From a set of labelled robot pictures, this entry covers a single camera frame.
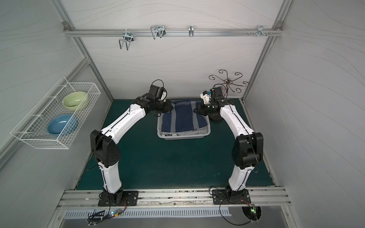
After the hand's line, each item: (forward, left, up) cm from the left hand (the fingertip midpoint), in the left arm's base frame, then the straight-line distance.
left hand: (174, 107), depth 85 cm
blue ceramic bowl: (-20, +51, +9) cm, 55 cm away
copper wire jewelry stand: (+15, -34, +8) cm, 38 cm away
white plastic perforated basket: (-10, -14, -14) cm, 22 cm away
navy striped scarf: (-6, -5, -3) cm, 8 cm away
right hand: (0, -13, -2) cm, 13 cm away
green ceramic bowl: (-7, +52, +11) cm, 53 cm away
